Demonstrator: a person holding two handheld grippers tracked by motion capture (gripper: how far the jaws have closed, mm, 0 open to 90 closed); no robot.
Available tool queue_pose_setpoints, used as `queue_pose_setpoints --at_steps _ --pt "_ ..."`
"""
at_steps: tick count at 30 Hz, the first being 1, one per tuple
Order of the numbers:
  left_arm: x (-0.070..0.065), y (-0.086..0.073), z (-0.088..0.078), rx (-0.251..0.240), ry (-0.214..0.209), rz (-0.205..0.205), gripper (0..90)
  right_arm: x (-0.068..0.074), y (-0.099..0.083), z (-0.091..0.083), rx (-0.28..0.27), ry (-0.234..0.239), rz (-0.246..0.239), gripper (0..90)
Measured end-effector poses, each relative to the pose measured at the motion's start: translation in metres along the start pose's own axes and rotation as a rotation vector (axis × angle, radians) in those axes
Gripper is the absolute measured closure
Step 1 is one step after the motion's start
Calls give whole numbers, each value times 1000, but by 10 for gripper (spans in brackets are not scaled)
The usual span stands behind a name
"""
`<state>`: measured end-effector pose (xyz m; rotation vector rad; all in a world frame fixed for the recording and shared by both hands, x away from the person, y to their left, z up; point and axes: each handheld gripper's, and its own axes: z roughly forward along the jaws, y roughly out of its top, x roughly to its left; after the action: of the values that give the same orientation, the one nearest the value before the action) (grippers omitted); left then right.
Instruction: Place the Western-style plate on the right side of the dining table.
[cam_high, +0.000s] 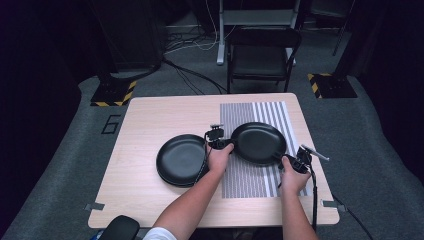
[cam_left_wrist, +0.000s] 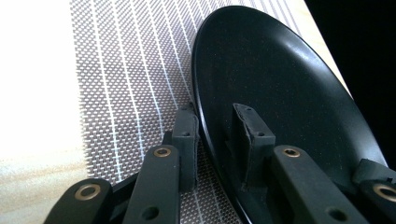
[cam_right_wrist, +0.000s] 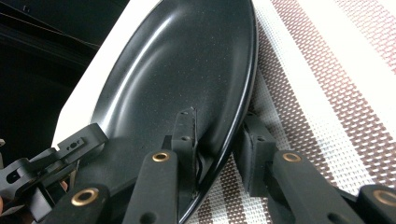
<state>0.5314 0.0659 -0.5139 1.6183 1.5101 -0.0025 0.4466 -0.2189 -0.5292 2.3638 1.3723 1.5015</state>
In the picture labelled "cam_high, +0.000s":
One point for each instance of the person's right hand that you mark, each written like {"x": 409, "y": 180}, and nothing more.
{"x": 293, "y": 180}

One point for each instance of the black folding chair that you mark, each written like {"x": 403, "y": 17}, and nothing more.
{"x": 261, "y": 56}

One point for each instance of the black cabinet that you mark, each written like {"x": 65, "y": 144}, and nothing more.
{"x": 133, "y": 33}

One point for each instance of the person's left hand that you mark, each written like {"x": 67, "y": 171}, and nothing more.
{"x": 218, "y": 160}

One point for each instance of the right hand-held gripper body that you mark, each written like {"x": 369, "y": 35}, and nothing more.
{"x": 305, "y": 156}

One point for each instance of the grey tape strip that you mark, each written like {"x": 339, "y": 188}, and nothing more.
{"x": 333, "y": 204}
{"x": 95, "y": 206}

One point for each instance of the black stand pole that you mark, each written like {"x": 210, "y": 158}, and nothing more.
{"x": 358, "y": 36}

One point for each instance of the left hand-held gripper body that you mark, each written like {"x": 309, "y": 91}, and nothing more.
{"x": 215, "y": 134}

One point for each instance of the grey striped placemat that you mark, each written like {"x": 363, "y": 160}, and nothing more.
{"x": 243, "y": 180}

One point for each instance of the black padded armrest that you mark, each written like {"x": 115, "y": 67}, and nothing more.
{"x": 120, "y": 228}

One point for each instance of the black plate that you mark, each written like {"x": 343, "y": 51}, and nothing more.
{"x": 181, "y": 160}
{"x": 259, "y": 142}

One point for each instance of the white desk frame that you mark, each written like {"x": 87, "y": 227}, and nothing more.
{"x": 256, "y": 18}

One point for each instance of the black base with hazard tape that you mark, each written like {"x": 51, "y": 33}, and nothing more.
{"x": 331, "y": 86}
{"x": 113, "y": 93}

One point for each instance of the person's white sleeve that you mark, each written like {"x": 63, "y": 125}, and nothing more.
{"x": 160, "y": 234}

